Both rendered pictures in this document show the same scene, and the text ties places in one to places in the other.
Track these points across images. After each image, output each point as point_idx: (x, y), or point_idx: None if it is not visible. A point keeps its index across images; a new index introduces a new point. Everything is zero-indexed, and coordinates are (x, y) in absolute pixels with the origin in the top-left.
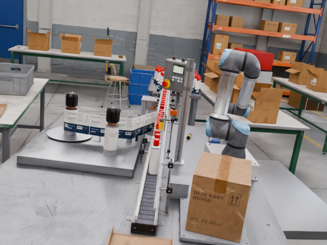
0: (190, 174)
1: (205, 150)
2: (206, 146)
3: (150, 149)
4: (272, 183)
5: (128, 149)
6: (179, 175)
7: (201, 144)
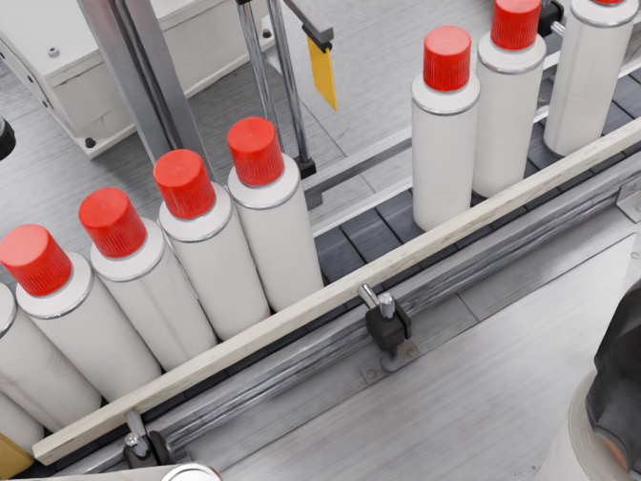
0: (314, 112)
1: (86, 93)
2: (83, 60)
3: (333, 286)
4: None
5: (388, 469)
6: (378, 134)
7: None
